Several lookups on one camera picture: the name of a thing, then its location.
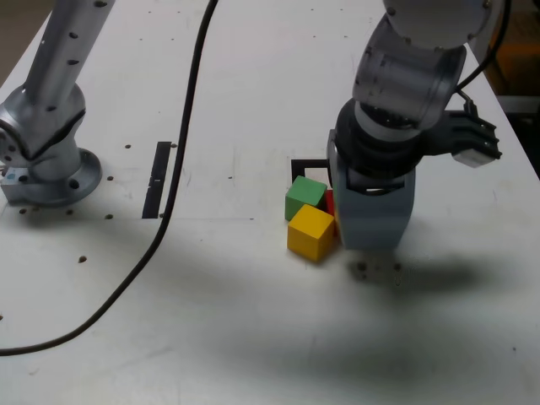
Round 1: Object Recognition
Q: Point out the brown cardboard box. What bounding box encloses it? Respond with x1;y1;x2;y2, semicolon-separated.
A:
495;12;540;96

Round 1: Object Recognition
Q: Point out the white camera on black bracket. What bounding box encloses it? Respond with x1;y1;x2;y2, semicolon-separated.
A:
421;108;504;169

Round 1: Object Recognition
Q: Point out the yellow cube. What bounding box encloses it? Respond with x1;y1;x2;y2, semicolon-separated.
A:
287;204;337;263

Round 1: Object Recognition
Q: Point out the thin black camera cable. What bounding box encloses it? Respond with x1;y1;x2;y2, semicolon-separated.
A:
455;0;514;126

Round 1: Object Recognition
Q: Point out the black tape square outline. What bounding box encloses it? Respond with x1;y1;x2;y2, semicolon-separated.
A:
290;159;332;191

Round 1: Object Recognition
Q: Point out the black tape strip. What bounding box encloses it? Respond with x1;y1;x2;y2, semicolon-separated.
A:
142;141;173;219

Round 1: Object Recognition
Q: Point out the red cube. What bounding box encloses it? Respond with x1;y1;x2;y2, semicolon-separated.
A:
323;189;340;237

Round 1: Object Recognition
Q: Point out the thick black cable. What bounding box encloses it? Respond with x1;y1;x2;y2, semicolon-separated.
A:
0;0;220;358

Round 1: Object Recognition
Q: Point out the green cube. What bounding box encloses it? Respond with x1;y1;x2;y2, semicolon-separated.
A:
284;175;328;223

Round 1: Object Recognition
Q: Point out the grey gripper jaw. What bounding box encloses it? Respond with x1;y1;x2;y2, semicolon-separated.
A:
336;165;418;251
327;129;346;192

